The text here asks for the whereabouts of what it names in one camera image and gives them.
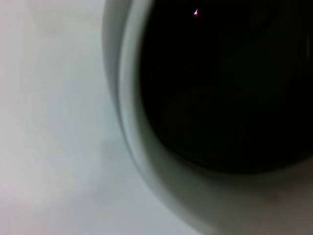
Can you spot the dark grey ceramic mug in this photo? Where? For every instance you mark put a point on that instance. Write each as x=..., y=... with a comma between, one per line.
x=220, y=98

